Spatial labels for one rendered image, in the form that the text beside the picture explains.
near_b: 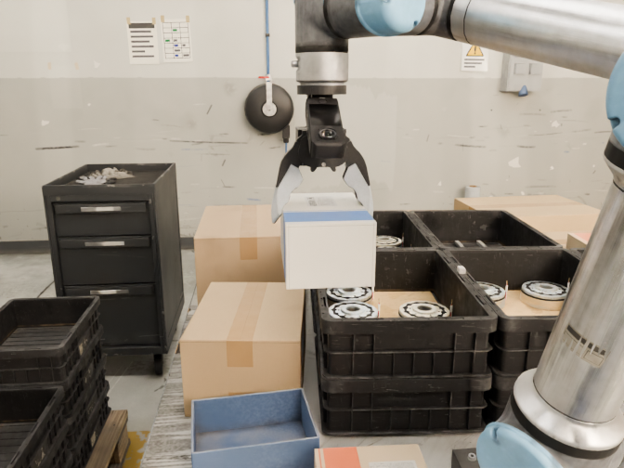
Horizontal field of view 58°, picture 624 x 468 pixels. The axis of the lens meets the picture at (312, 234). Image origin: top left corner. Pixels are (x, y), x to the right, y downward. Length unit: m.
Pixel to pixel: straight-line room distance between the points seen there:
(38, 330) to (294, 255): 1.51
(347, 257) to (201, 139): 3.71
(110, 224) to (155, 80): 2.11
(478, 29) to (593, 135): 4.40
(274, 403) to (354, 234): 0.44
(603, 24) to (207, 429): 0.86
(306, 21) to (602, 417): 0.58
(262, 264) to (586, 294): 1.10
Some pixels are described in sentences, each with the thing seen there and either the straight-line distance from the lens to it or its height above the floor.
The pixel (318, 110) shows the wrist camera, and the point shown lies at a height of 1.27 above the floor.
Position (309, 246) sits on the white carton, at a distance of 0.73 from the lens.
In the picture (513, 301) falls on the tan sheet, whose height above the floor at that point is 0.83.
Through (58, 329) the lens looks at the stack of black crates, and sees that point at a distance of 2.13.
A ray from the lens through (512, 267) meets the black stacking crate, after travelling 1.40.
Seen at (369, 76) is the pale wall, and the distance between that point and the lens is 4.44.
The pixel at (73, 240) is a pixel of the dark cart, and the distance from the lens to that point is 2.53.
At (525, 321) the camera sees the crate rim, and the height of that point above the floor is 0.93.
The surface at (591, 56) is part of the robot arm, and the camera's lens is 0.70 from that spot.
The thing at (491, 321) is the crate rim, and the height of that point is 0.93.
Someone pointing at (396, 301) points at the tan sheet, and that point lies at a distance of 1.29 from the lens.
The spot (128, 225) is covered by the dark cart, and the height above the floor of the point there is 0.72.
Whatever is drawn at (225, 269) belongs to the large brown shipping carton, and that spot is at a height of 0.81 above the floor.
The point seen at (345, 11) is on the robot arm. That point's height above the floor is 1.40.
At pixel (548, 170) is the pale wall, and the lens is 5.00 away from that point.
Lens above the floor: 1.32
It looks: 16 degrees down
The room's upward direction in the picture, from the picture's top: straight up
